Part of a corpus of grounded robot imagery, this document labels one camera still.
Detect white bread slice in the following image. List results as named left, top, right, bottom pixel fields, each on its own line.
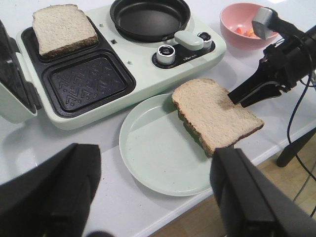
left=32, top=4, right=98, bottom=59
left=171, top=78, right=264, bottom=157

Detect black round frying pan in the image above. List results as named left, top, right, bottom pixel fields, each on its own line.
left=110, top=0, right=203, bottom=51

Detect grey camera on right gripper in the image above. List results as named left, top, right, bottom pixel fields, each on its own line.
left=251, top=7, right=278, bottom=40

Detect mint green round plate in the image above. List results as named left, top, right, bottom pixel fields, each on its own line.
left=119, top=94, right=212, bottom=197

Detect shrimp pieces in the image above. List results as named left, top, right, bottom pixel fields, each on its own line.
left=234, top=27, right=259, bottom=39

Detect mint green breakfast maker base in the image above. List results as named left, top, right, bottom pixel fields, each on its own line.
left=16, top=5, right=226, bottom=130

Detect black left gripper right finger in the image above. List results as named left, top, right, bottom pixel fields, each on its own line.
left=210, top=148, right=316, bottom=237

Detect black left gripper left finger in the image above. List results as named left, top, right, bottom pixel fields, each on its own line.
left=0, top=144, right=101, bottom=237

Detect left silver control knob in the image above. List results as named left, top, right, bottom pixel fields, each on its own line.
left=157, top=44, right=176, bottom=65

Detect right silver control knob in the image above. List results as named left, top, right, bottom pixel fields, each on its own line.
left=197, top=32, right=213, bottom=49

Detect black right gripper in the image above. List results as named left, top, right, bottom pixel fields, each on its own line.
left=227, top=27, right=316, bottom=108

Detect pink plastic bowl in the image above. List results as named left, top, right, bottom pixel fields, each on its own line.
left=220, top=2, right=278, bottom=50

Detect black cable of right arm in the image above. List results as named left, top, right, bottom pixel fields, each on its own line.
left=269, top=34, right=316, bottom=198

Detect silver control knob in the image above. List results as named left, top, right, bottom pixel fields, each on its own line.
left=157, top=44, right=176, bottom=65
left=197, top=32, right=213, bottom=49

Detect breakfast maker hinged lid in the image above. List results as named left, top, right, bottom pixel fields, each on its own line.
left=0, top=23, right=41, bottom=123

